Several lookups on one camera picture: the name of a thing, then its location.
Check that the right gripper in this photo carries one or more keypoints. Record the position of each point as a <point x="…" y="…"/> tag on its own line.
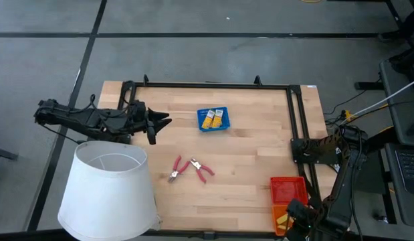
<point x="298" y="212"/>

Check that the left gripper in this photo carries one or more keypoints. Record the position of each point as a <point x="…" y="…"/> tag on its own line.
<point x="150" y="130"/>

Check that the yellow eraser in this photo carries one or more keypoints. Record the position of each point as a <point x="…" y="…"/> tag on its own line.
<point x="282" y="219"/>
<point x="283" y="227"/>

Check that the yellow crayon box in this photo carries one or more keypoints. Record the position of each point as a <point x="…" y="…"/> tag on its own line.
<point x="208" y="120"/>
<point x="218" y="118"/>

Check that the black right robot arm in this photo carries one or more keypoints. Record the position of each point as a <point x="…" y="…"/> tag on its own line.
<point x="343" y="187"/>

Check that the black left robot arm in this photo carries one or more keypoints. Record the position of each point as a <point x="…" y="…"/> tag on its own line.
<point x="76" y="118"/>

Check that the orange plastic basket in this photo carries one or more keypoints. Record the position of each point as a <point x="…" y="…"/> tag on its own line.
<point x="277" y="212"/>

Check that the red plastic basket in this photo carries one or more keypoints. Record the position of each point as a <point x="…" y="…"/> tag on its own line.
<point x="287" y="190"/>

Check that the blue plastic basket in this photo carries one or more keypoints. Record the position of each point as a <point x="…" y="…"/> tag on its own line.
<point x="227" y="120"/>

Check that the white lampshade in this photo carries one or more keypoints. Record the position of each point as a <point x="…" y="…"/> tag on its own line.
<point x="106" y="201"/>

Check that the black laptop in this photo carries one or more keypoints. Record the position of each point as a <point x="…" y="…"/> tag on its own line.
<point x="410" y="170"/>

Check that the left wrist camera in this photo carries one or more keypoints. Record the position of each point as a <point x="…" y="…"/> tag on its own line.
<point x="138" y="107"/>

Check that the black aluminium table frame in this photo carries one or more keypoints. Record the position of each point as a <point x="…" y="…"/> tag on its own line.
<point x="210" y="85"/>

